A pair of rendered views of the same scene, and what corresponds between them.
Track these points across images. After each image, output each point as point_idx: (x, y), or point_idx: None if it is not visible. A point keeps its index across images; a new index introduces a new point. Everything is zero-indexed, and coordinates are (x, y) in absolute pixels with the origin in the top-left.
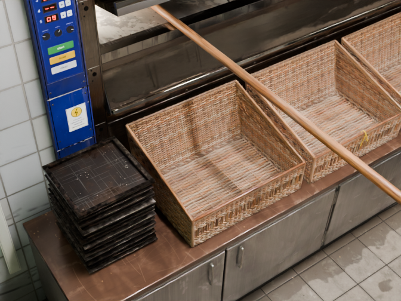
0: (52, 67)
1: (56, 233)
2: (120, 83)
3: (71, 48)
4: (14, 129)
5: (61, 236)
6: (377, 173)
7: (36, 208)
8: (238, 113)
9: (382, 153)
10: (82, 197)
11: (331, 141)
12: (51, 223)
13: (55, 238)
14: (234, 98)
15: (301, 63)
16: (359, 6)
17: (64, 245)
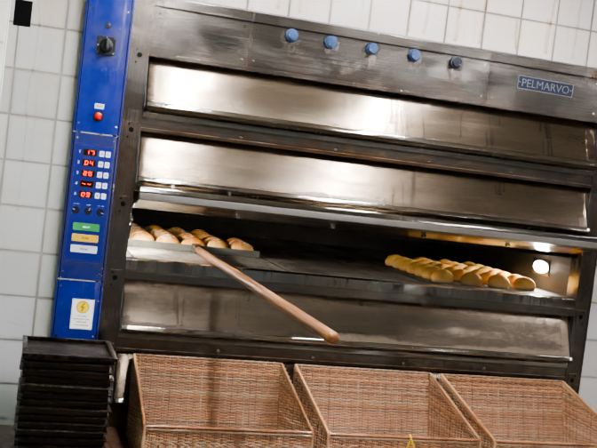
0: (72, 244)
1: (9, 435)
2: (141, 304)
3: (96, 232)
4: (17, 300)
5: (11, 437)
6: (293, 305)
7: (5, 419)
8: (278, 407)
9: None
10: (39, 352)
11: (273, 294)
12: (10, 430)
13: (4, 436)
14: (276, 385)
15: (375, 380)
16: (466, 343)
17: (8, 441)
